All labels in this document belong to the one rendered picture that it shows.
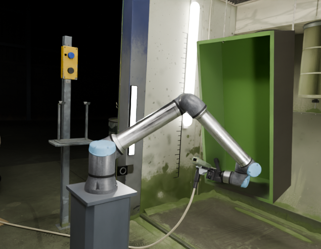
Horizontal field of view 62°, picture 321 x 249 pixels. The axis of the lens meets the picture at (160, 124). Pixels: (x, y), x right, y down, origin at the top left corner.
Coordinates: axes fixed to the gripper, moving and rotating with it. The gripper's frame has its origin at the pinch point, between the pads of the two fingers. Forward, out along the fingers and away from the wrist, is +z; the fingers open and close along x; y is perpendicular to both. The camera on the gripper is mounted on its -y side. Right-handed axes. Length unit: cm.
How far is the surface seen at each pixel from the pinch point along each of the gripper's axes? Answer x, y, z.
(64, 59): -59, -53, 108
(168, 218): 53, 51, 36
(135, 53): -18, -82, 76
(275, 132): 1, -35, -47
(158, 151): 42, -7, 60
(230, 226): 72, 42, -17
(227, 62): 16, -94, 3
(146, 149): 27, -5, 65
